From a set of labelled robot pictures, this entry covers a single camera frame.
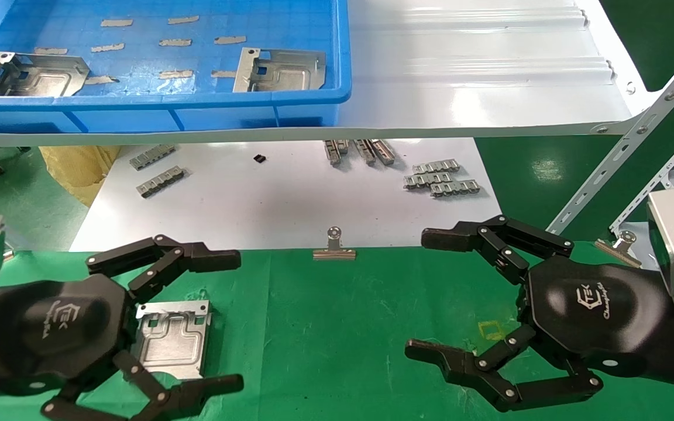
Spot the slotted grey steel post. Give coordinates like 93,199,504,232
608,116,674,233
546,32,674,236

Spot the silver binder clip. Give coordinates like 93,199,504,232
593,230,643,270
312,227,357,261

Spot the sheet metal tray part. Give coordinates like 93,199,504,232
129,299,214,381
233,47,327,93
0,51,91,98

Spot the blue plastic bin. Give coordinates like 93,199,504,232
0,0,352,134

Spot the yellow plastic bag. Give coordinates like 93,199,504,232
39,145,122,208

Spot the white metal shelf board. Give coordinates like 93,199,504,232
0,0,662,147

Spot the green cloth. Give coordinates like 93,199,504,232
0,243,674,421

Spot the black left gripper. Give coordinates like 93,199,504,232
0,234,245,421

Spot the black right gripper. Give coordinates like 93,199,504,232
404,215,672,413

